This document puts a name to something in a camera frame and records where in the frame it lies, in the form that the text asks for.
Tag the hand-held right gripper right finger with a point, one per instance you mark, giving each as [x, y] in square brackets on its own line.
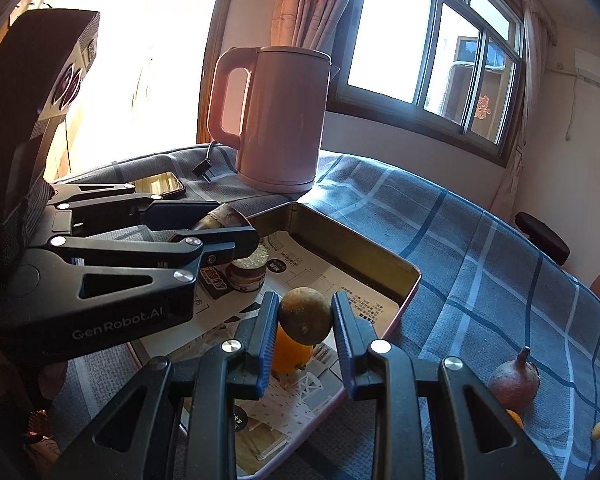
[347, 355]

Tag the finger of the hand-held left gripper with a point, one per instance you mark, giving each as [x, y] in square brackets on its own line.
[170, 212]
[220, 245]

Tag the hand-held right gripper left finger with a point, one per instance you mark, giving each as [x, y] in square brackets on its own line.
[267, 345]

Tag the medium orange tangerine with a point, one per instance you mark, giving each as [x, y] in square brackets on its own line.
[287, 355]

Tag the yellow-brown round fruit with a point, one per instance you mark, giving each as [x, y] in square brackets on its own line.
[305, 315]

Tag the rectangular metal tin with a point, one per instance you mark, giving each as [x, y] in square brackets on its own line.
[350, 250]

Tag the large orange tangerine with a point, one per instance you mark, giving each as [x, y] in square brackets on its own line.
[515, 419]

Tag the small yellow longan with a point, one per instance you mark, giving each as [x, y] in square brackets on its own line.
[599, 430]

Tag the black smartphone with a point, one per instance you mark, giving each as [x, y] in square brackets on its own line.
[160, 182]

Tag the printed paper tin liner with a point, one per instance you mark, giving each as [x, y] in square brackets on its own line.
[325, 280]

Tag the pink electric kettle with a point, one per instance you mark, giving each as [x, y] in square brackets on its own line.
[280, 120]

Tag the blue plaid tablecloth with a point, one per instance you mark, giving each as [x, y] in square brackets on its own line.
[455, 260]

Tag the round dark stool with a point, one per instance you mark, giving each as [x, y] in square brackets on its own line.
[540, 235]

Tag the pink patterned curtain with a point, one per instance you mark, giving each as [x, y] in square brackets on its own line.
[315, 0]

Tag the sliding glass window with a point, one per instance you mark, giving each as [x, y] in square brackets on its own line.
[395, 25]

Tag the red paper window decoration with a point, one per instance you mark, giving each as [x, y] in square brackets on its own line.
[482, 106]

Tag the white curtain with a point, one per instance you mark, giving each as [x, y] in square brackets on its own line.
[532, 60]

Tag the white wall air conditioner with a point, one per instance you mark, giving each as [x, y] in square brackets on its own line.
[597, 72]

